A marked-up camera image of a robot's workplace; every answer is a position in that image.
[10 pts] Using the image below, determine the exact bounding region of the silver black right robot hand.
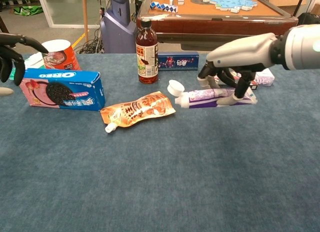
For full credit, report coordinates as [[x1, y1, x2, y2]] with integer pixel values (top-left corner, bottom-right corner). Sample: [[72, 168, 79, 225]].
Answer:
[[197, 32, 283, 108]]

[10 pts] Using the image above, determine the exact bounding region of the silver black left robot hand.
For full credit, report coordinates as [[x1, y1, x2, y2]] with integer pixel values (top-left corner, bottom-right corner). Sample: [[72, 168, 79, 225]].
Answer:
[[0, 33, 50, 97]]

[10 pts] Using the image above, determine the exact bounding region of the purple white toothpaste tube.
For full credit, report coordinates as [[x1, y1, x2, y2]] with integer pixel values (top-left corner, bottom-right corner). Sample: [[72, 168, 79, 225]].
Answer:
[[167, 79, 258, 109]]

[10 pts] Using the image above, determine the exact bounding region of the green bag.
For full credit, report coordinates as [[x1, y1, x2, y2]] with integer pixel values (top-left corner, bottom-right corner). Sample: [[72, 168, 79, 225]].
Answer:
[[13, 5, 44, 17]]

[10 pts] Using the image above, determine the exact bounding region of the dark table leg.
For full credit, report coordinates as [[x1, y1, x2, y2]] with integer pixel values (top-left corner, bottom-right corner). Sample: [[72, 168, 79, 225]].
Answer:
[[0, 15, 11, 35]]

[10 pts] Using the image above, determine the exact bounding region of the green wet wipes pack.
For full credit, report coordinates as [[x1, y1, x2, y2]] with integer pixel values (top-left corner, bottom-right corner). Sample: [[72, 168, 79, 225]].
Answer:
[[9, 51, 46, 81]]

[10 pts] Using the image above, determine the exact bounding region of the black red flat box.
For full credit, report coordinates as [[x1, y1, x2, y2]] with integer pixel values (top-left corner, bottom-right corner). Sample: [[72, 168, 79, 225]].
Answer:
[[214, 74, 259, 91]]

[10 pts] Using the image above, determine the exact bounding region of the brown mahjong table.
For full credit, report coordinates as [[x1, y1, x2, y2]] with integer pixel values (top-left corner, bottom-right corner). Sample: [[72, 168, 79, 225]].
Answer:
[[136, 0, 300, 53]]

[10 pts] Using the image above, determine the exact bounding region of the red instant noodle cup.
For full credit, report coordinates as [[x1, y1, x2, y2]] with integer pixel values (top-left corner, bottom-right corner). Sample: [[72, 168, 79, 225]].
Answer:
[[39, 39, 81, 72]]

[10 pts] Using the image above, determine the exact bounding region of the pile of blue mahjong tiles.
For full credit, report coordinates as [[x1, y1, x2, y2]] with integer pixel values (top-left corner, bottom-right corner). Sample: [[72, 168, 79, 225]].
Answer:
[[202, 0, 258, 14]]

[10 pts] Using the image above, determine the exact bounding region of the long dark blue box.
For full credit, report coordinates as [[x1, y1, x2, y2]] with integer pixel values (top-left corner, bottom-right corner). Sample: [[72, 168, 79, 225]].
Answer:
[[157, 51, 200, 72]]

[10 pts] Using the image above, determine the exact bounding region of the cardboard box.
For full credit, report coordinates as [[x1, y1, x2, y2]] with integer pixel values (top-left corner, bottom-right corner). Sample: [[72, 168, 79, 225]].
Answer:
[[258, 0, 307, 17]]

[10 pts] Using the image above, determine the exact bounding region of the wooden pole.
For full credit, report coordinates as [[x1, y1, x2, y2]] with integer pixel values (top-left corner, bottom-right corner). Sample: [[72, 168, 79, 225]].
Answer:
[[81, 0, 90, 43]]

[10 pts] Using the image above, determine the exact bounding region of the blue Oreo cookie box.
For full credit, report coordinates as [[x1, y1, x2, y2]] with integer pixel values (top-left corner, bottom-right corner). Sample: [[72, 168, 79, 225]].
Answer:
[[18, 68, 106, 112]]

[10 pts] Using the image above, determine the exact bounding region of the blue white snake puzzle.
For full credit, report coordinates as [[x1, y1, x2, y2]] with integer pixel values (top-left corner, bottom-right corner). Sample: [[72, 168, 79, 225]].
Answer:
[[149, 1, 179, 13]]

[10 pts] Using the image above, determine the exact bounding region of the brown tea bottle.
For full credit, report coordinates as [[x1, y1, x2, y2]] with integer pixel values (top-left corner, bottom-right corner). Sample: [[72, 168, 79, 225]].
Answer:
[[135, 18, 159, 85]]

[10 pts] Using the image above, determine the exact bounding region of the orange spout pouch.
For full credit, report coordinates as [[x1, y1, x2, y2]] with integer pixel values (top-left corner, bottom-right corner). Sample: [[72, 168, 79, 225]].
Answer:
[[99, 90, 177, 134]]

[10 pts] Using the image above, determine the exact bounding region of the blue felt table cover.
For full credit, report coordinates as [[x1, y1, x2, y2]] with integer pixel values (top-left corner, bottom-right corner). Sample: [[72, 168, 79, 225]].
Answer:
[[0, 53, 320, 232]]

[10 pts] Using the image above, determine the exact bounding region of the tangle of floor cables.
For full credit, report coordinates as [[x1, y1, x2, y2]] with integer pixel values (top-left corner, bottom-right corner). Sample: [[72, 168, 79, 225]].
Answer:
[[74, 26, 105, 55]]

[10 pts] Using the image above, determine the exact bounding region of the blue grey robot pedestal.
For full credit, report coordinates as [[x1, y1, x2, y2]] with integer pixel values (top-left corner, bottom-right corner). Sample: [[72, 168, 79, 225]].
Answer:
[[99, 0, 138, 54]]

